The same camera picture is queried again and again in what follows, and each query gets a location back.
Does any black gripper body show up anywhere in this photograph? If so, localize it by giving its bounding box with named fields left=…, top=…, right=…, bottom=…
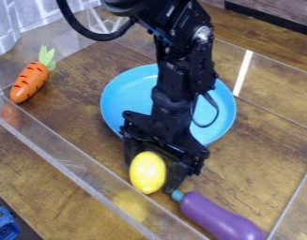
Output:
left=120, top=86, right=209, bottom=173

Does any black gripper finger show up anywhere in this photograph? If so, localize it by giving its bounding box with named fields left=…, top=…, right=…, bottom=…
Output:
left=122, top=138, right=145, bottom=166
left=164, top=156, right=198, bottom=194

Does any yellow toy lemon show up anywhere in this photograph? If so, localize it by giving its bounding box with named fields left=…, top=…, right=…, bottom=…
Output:
left=129, top=151, right=166, bottom=194

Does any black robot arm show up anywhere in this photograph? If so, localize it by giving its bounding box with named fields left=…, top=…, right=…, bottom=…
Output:
left=102, top=0, right=216, bottom=193

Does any blue round tray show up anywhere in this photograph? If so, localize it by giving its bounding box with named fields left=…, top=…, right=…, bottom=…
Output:
left=100, top=64, right=236, bottom=146

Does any purple toy eggplant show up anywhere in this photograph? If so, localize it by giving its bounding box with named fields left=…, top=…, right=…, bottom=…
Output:
left=172, top=190, right=264, bottom=240

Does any orange toy carrot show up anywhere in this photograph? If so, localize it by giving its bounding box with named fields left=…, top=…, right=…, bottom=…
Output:
left=10, top=45, right=55, bottom=103

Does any blue object at corner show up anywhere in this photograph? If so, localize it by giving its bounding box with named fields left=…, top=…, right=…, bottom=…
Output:
left=0, top=206, right=21, bottom=240

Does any clear acrylic enclosure wall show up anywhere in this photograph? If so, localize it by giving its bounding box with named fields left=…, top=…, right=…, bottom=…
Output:
left=0, top=0, right=307, bottom=240

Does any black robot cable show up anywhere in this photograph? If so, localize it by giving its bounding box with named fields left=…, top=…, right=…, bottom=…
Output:
left=54, top=0, right=220, bottom=128

